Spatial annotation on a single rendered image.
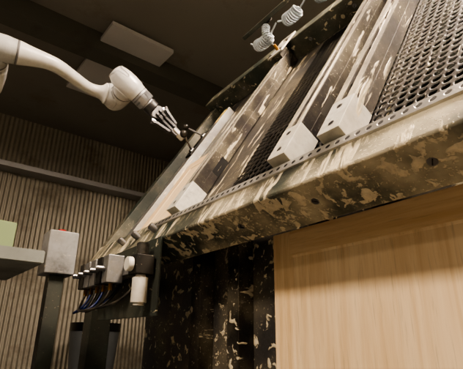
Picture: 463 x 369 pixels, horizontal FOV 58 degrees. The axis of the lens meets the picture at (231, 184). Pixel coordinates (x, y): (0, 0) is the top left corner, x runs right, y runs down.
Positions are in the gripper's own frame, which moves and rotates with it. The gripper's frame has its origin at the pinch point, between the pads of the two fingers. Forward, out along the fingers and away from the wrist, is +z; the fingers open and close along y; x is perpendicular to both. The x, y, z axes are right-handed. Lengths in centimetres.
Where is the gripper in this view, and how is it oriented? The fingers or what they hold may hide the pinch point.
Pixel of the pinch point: (178, 134)
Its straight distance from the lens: 206.2
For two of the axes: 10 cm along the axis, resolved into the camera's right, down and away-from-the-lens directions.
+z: 6.8, 6.8, 2.8
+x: 5.9, -2.8, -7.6
